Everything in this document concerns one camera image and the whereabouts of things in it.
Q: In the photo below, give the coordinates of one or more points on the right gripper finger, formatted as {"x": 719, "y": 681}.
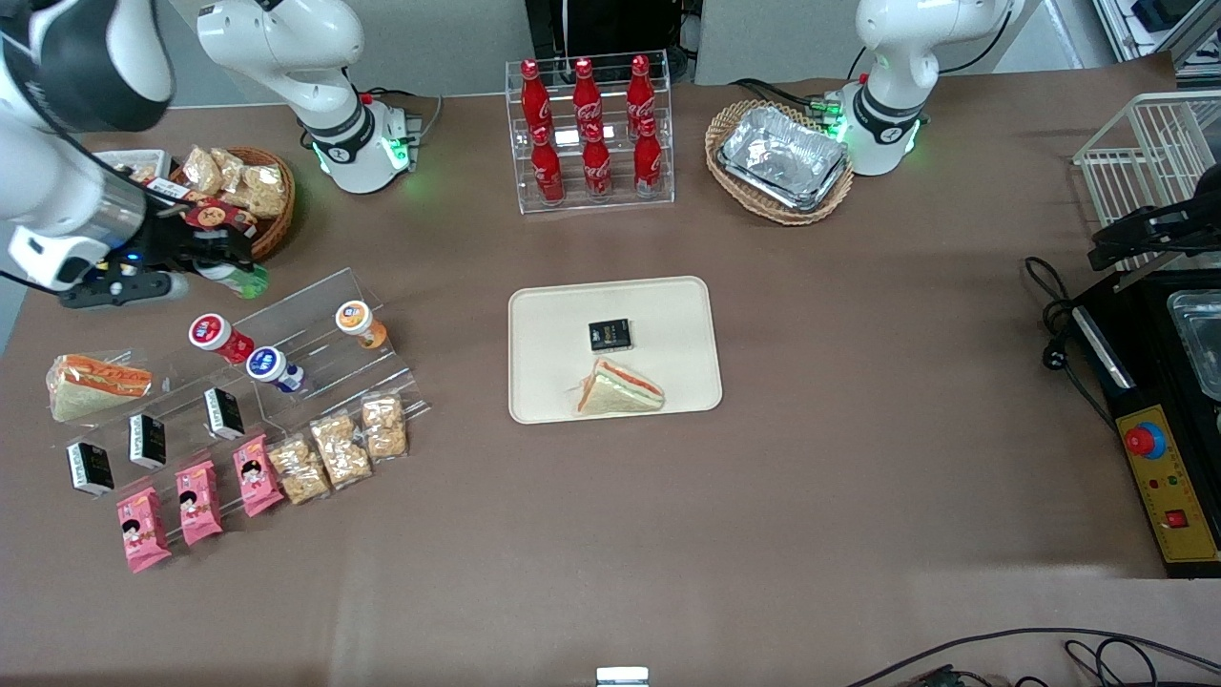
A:
{"x": 217, "y": 263}
{"x": 221, "y": 240}

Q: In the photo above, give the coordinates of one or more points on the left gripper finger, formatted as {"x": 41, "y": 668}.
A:
{"x": 1135, "y": 226}
{"x": 1121, "y": 254}

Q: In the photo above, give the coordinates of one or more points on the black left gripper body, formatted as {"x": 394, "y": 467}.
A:
{"x": 1175, "y": 221}

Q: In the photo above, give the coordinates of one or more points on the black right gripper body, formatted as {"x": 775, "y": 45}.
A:
{"x": 172, "y": 239}

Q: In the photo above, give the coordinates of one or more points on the green gum bottle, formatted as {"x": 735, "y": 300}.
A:
{"x": 250, "y": 284}

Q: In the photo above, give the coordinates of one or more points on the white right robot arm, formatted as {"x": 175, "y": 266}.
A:
{"x": 353, "y": 153}

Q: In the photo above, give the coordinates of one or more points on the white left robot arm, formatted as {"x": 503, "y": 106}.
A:
{"x": 887, "y": 119}

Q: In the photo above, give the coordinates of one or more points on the red gum bottle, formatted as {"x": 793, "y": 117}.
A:
{"x": 217, "y": 336}

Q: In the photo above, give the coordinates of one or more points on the blue gum bottle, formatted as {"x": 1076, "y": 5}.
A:
{"x": 272, "y": 367}

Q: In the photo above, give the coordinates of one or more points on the clear acrylic gum stand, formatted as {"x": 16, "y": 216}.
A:
{"x": 315, "y": 334}

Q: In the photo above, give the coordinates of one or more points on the orange gum bottle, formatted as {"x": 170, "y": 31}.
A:
{"x": 359, "y": 322}

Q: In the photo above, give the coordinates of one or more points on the beige plastic tray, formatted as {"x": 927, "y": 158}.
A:
{"x": 668, "y": 324}

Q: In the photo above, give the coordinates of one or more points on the red cookie box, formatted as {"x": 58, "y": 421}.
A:
{"x": 224, "y": 216}

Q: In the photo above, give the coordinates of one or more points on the dark brown wicker basket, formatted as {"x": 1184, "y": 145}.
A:
{"x": 279, "y": 229}

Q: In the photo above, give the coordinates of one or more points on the clear bag of puffed snacks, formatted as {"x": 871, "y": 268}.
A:
{"x": 141, "y": 174}
{"x": 202, "y": 170}
{"x": 384, "y": 426}
{"x": 229, "y": 167}
{"x": 262, "y": 191}
{"x": 341, "y": 450}
{"x": 299, "y": 469}

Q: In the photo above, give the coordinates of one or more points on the white rectangular bin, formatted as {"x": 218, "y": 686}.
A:
{"x": 157, "y": 157}

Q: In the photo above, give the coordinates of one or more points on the black sealing machine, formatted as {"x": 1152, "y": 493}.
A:
{"x": 1145, "y": 334}

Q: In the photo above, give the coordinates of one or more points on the steel machine pan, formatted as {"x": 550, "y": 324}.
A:
{"x": 1204, "y": 334}

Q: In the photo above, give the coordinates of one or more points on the small black snack box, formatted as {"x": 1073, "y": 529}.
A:
{"x": 224, "y": 413}
{"x": 91, "y": 468}
{"x": 147, "y": 441}
{"x": 610, "y": 335}

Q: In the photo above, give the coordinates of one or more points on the clear acrylic snack stand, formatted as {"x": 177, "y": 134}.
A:
{"x": 181, "y": 425}

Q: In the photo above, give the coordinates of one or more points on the wrapped triangle sandwich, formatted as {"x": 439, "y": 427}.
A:
{"x": 620, "y": 391}
{"x": 91, "y": 389}

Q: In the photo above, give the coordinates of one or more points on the red emergency stop button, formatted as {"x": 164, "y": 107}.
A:
{"x": 1143, "y": 441}

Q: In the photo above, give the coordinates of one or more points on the pink snack packet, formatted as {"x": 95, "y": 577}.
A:
{"x": 143, "y": 530}
{"x": 198, "y": 503}
{"x": 258, "y": 475}

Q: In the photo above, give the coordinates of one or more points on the yellow control panel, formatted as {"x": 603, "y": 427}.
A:
{"x": 1178, "y": 487}

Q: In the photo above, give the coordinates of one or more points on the red cola bottle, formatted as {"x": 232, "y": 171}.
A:
{"x": 548, "y": 172}
{"x": 587, "y": 93}
{"x": 535, "y": 95}
{"x": 640, "y": 91}
{"x": 597, "y": 167}
{"x": 649, "y": 162}

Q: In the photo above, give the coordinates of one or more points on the stacked aluminium foil containers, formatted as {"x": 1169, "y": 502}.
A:
{"x": 782, "y": 157}

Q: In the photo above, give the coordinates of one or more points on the light wicker basket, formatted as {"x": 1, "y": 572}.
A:
{"x": 763, "y": 212}

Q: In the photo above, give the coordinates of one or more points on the clear acrylic bottle rack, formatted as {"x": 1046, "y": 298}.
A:
{"x": 620, "y": 202}

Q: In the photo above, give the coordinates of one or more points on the small white block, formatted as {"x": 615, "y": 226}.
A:
{"x": 622, "y": 676}

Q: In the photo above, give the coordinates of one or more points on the aluminium frame shelf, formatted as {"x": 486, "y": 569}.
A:
{"x": 1192, "y": 43}

